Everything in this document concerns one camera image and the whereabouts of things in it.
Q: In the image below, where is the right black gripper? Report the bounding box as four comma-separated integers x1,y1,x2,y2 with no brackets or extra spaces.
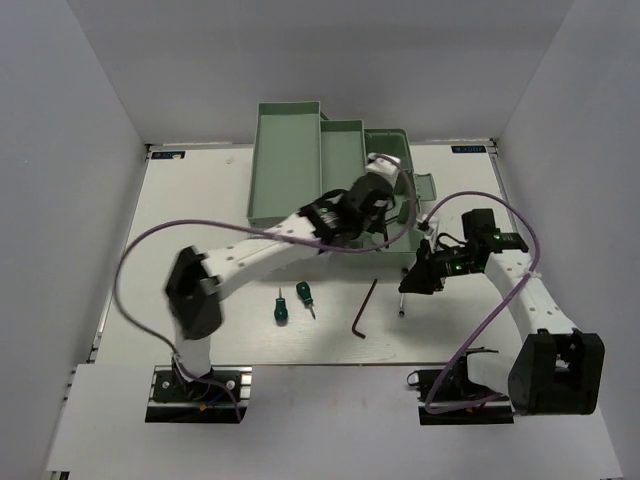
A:
399,238,481,295

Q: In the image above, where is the green plastic toolbox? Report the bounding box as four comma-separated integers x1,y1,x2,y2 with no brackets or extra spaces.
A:
244,101,441,271

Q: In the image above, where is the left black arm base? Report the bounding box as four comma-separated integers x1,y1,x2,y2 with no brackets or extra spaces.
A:
145,365,252,424

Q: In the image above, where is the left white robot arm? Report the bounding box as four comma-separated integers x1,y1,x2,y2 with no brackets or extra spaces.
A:
165,172,397,399

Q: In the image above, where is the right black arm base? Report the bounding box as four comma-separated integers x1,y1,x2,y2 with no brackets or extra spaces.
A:
406,356,514,426

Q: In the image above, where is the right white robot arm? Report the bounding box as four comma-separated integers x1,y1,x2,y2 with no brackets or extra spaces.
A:
399,209,605,416

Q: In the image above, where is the small silver wrench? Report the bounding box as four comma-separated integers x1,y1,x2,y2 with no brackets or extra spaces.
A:
398,294,406,318

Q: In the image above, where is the right green stubby screwdriver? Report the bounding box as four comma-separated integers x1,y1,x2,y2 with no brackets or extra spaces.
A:
295,282,316,319

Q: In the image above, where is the green stubby screwdriver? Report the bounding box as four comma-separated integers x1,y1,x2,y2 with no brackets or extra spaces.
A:
273,289,289,326
295,282,316,319

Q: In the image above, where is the medium brown hex key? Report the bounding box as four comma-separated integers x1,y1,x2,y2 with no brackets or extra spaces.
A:
351,278,378,340

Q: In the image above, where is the left green stubby screwdriver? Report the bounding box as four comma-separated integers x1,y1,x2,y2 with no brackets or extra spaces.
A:
273,289,289,326

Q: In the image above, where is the right blue label sticker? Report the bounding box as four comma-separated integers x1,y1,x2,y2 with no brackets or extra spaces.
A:
451,145,487,154

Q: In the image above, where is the blue label sticker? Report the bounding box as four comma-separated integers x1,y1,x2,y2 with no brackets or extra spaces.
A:
451,145,487,154
151,151,186,160

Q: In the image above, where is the left blue label sticker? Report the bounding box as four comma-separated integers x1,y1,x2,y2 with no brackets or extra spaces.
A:
151,151,186,160

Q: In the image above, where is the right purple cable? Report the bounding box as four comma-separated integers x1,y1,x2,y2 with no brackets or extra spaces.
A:
424,191,544,415

